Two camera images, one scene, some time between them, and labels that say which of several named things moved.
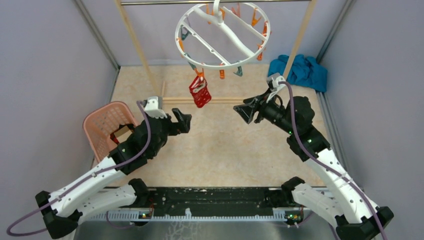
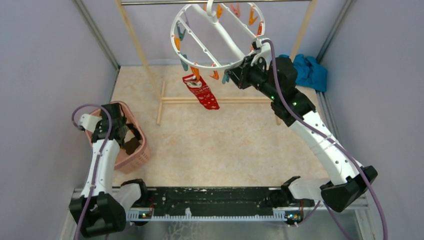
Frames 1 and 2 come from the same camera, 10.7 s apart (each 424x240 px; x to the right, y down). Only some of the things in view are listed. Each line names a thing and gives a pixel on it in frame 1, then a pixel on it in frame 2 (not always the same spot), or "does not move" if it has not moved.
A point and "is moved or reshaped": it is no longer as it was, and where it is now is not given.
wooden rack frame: (185, 100) does not move
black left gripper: (182, 126) → (123, 120)
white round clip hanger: (216, 3) is moved or reshaped
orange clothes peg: (201, 74) is moved or reshaped
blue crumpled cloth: (303, 71) does not move
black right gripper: (259, 104) → (240, 74)
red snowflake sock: (200, 92) is moved or reshaped
